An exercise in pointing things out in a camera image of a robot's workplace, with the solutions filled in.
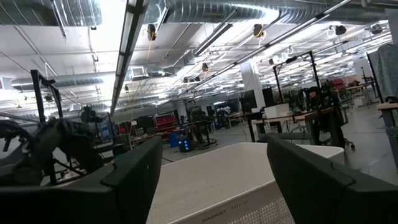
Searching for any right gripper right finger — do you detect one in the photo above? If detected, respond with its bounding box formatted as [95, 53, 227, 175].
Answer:
[266, 133, 398, 224]

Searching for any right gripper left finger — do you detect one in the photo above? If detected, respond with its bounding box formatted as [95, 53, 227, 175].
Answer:
[0, 136, 164, 224]

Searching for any white perforated plastic basket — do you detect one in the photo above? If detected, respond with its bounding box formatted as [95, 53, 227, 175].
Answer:
[145, 141, 346, 224]

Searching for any background computer monitor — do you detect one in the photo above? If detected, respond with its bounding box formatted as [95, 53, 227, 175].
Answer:
[98, 112, 116, 143]

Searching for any black office chair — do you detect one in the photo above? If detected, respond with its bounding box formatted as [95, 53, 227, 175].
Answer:
[310, 107, 357, 151]

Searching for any blue lit floor device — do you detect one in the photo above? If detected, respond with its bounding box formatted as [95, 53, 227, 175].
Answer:
[178, 138, 193, 154]

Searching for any wooden background table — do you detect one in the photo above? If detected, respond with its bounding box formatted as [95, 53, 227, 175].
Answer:
[251, 106, 337, 144]

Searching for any red tool cabinet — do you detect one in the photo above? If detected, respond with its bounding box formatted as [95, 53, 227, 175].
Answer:
[155, 113, 177, 134]

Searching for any white background box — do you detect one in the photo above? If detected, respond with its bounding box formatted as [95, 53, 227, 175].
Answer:
[263, 103, 290, 119]

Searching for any person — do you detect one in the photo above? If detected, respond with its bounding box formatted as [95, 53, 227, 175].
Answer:
[305, 86, 332, 113]

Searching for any wooden table grey leg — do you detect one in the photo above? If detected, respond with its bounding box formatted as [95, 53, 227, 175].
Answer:
[376, 101, 398, 172]

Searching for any long ceiling light bar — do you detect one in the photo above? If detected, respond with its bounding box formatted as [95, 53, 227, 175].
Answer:
[192, 22, 234, 57]
[109, 0, 149, 118]

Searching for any green tarp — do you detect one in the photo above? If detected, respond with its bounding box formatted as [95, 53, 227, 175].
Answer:
[368, 43, 398, 101]

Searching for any black frame post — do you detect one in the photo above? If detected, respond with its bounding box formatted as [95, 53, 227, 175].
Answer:
[30, 69, 65, 126]

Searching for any black background rig frame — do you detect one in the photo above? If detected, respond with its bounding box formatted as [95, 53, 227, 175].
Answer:
[272, 50, 322, 105]

